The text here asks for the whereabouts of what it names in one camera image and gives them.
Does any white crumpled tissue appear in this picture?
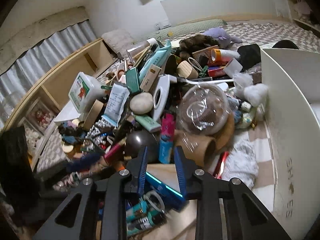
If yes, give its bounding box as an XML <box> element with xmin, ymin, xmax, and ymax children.
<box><xmin>233</xmin><ymin>73</ymin><xmax>268</xmax><ymax>107</ymax></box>

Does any green long bolster pillow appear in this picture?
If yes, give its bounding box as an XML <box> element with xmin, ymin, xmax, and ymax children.
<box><xmin>137</xmin><ymin>19</ymin><xmax>227</xmax><ymax>41</ymax></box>

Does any teal toothpaste box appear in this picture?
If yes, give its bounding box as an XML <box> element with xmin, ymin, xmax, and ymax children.
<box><xmin>139</xmin><ymin>41</ymin><xmax>171</xmax><ymax>83</ymax></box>

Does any pink blue packet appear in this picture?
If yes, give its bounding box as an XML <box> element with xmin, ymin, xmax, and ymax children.
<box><xmin>158</xmin><ymin>111</ymin><xmax>176</xmax><ymax>164</ymax></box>

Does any cardboard tube roll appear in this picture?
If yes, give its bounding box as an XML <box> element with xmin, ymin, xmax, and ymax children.
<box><xmin>174</xmin><ymin>131</ymin><xmax>216</xmax><ymax>167</ymax></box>

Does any white paper sachet packet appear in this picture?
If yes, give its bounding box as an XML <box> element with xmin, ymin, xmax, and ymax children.
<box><xmin>102</xmin><ymin>83</ymin><xmax>130</xmax><ymax>127</ymax></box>

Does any white shoe box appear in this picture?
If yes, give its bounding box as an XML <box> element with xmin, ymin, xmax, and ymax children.
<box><xmin>261</xmin><ymin>48</ymin><xmax>319</xmax><ymax>239</ymax></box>

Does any clear plastic dome lid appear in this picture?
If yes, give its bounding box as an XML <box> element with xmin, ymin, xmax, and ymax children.
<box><xmin>177</xmin><ymin>83</ymin><xmax>231</xmax><ymax>135</ymax></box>

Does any checkered bed sheet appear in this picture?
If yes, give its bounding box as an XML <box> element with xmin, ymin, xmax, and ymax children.
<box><xmin>223</xmin><ymin>23</ymin><xmax>319</xmax><ymax>53</ymax></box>

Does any dark green small box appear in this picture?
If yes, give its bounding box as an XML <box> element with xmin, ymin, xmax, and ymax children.
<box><xmin>126</xmin><ymin>67</ymin><xmax>140</xmax><ymax>94</ymax></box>

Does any purple plush toy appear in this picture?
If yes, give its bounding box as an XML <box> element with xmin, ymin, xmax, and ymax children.
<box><xmin>202</xmin><ymin>28</ymin><xmax>242</xmax><ymax>49</ymax></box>

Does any white fluffy pillow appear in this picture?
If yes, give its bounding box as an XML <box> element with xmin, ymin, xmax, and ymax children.
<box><xmin>101</xmin><ymin>29</ymin><xmax>135</xmax><ymax>56</ymax></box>

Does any grey curtain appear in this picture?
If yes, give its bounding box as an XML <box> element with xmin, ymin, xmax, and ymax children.
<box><xmin>0</xmin><ymin>19</ymin><xmax>97</xmax><ymax>128</ymax></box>

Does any light wooden small box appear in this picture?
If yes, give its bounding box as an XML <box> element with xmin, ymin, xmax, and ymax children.
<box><xmin>140</xmin><ymin>64</ymin><xmax>161</xmax><ymax>92</ymax></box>

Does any wooden bed headboard shelf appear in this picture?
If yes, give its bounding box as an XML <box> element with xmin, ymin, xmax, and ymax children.
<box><xmin>2</xmin><ymin>37</ymin><xmax>118</xmax><ymax>133</ymax></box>

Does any green white tube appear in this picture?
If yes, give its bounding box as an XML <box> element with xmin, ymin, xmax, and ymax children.
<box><xmin>134</xmin><ymin>115</ymin><xmax>161</xmax><ymax>133</ymax></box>

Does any white plastic box green label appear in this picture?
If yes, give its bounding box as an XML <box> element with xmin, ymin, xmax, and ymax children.
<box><xmin>68</xmin><ymin>72</ymin><xmax>105</xmax><ymax>114</ymax></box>

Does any beige smooth stone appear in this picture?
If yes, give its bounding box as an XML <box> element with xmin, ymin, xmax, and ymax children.
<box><xmin>130</xmin><ymin>92</ymin><xmax>153</xmax><ymax>115</ymax></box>

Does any dark grey ball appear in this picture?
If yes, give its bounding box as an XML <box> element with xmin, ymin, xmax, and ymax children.
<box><xmin>124</xmin><ymin>130</ymin><xmax>159</xmax><ymax>164</ymax></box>

